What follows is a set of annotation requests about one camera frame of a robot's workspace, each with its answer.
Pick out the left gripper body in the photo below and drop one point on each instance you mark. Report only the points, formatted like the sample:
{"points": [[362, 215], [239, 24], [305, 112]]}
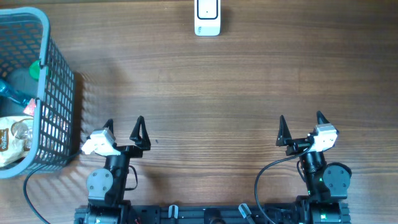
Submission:
{"points": [[132, 152]]}

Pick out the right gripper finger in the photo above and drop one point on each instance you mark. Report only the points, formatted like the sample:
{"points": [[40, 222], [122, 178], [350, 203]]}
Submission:
{"points": [[321, 118], [284, 137]]}

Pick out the white barcode scanner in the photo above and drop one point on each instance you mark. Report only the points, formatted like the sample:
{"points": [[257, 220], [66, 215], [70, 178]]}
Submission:
{"points": [[207, 17]]}

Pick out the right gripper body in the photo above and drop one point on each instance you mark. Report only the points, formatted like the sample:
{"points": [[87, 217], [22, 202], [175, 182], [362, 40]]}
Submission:
{"points": [[297, 145]]}

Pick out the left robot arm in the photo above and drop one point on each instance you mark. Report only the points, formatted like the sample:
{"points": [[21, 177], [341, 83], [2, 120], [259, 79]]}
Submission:
{"points": [[106, 186]]}

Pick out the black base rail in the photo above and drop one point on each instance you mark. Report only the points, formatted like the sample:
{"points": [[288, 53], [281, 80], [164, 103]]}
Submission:
{"points": [[214, 214]]}

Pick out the green lid jar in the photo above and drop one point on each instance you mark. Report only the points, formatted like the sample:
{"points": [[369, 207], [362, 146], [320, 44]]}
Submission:
{"points": [[35, 68]]}

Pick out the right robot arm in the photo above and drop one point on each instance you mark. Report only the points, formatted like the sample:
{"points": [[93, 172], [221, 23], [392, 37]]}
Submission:
{"points": [[327, 183]]}

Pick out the brown white snack pouch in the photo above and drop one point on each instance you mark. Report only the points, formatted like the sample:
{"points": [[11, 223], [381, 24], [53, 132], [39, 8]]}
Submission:
{"points": [[16, 138]]}

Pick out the small red white carton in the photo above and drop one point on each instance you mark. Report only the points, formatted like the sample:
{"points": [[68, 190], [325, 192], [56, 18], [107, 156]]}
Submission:
{"points": [[30, 108]]}

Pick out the blue mouthwash bottle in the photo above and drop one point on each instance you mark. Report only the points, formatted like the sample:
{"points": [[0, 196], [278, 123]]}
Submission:
{"points": [[17, 97]]}

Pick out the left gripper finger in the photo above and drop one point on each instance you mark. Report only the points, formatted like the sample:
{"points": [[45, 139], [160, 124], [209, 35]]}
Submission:
{"points": [[109, 125], [140, 136]]}

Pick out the grey plastic mesh basket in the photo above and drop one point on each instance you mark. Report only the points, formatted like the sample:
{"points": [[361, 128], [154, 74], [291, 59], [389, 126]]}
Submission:
{"points": [[25, 38]]}

